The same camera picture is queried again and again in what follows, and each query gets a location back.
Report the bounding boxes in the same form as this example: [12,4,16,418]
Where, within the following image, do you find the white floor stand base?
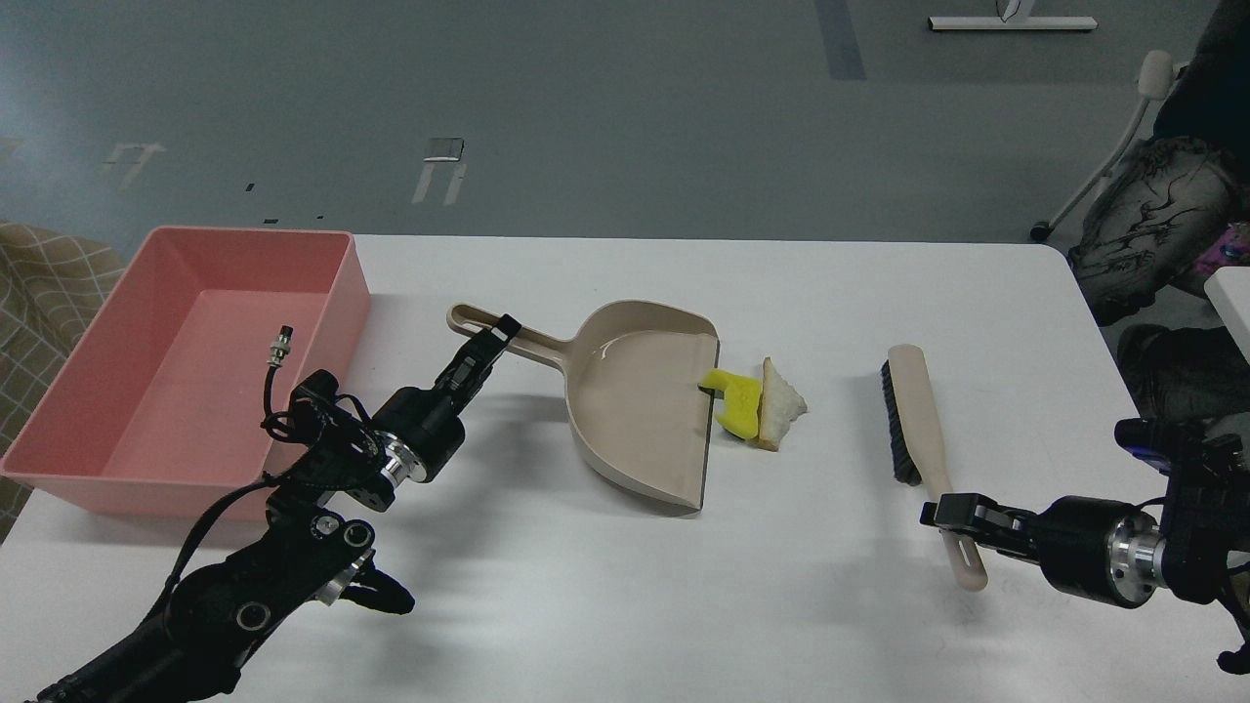
[926,1,1100,34]

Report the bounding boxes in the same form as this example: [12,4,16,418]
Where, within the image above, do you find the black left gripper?
[371,314,523,483]

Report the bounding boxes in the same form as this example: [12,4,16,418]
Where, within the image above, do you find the beige hand brush black bristles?
[881,344,988,592]

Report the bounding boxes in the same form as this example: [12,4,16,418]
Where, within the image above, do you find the seated person dark sweater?
[1068,1,1249,422]

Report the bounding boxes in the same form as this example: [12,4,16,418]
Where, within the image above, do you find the yellow green sponge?
[698,368,763,440]

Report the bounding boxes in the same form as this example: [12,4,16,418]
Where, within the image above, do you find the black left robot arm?
[38,316,521,702]

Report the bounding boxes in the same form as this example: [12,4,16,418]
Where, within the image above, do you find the beige checkered cloth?
[0,221,128,538]

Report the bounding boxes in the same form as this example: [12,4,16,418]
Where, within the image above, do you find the pink plastic bin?
[3,226,370,517]

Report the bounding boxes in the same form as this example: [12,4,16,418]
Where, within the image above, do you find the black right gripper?
[919,493,1168,609]

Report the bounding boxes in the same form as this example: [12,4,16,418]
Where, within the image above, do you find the pink snack packet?
[1193,221,1249,276]

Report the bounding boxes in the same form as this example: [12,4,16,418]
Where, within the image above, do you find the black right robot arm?
[920,419,1249,635]

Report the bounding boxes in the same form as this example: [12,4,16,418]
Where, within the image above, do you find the beige plastic dustpan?
[506,300,720,512]

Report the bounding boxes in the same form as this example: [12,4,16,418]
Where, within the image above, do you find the white bread slice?
[749,357,809,452]

